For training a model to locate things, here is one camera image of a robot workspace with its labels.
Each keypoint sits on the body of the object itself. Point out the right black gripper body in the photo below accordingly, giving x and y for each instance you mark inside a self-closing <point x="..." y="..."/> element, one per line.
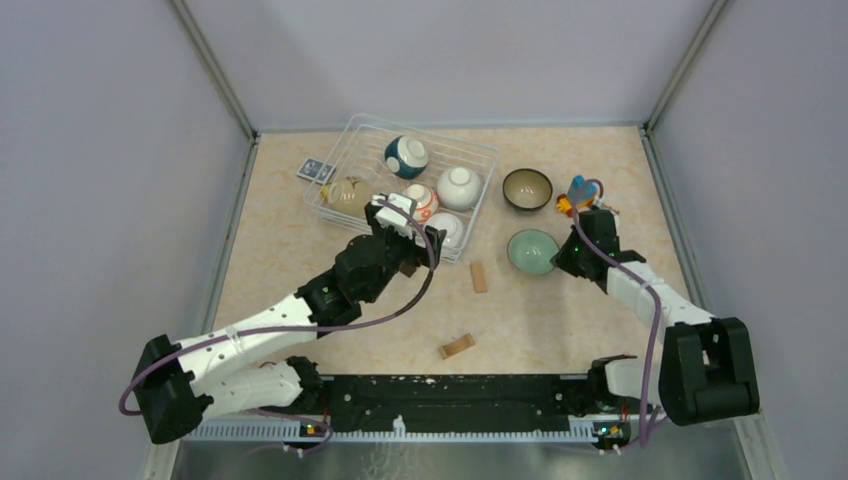
<point x="571" y="254"/>

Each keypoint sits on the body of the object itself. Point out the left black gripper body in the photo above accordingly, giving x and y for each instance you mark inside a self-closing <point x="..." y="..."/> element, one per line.
<point x="398" y="249"/>

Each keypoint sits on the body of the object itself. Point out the celadon green bowl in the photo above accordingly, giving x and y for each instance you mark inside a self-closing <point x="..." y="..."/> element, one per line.
<point x="531" y="251"/>

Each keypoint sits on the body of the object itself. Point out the dark blue bowl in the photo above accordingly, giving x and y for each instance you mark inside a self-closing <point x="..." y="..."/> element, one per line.
<point x="527" y="189"/>

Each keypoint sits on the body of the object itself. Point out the blue bowl white dots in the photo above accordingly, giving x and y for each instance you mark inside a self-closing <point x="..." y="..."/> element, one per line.
<point x="406" y="157"/>

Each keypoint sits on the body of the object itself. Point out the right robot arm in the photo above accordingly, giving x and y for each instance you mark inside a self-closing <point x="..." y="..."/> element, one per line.
<point x="706" y="372"/>

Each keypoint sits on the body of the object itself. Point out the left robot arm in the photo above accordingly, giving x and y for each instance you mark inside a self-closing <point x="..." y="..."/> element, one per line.
<point x="179" y="384"/>

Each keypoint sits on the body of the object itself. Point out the colourful toy brick car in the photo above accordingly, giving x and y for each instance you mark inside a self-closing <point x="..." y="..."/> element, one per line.
<point x="581" y="194"/>

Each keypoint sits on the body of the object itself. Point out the dark brown wooden block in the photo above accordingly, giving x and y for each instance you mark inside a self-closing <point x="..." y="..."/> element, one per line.
<point x="407" y="269"/>

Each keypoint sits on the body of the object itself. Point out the beige ceramic mug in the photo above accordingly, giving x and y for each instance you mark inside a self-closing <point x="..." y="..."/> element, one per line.
<point x="348" y="196"/>

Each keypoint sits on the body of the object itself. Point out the white bowl orange pattern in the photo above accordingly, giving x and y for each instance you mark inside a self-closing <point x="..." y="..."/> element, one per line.
<point x="426" y="201"/>

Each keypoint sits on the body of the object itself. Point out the white bowl front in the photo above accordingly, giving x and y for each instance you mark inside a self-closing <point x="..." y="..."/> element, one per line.
<point x="452" y="225"/>

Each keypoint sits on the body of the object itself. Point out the light wooden block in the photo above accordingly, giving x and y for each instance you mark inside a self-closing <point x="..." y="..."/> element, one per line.
<point x="479" y="279"/>

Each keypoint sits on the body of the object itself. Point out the plain white bowl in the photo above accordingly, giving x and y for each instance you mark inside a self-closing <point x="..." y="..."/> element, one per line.
<point x="459" y="188"/>

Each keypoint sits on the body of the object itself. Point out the tan wooden arch block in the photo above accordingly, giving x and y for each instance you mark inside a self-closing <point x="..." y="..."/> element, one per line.
<point x="457" y="346"/>

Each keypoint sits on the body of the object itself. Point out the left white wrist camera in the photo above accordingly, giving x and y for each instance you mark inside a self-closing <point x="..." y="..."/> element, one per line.
<point x="396" y="211"/>

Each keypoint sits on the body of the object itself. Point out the white wire dish rack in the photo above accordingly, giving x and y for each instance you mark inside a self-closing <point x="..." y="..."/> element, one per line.
<point x="359" y="153"/>

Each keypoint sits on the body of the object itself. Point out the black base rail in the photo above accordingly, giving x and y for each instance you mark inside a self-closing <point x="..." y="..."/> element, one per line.
<point x="473" y="403"/>

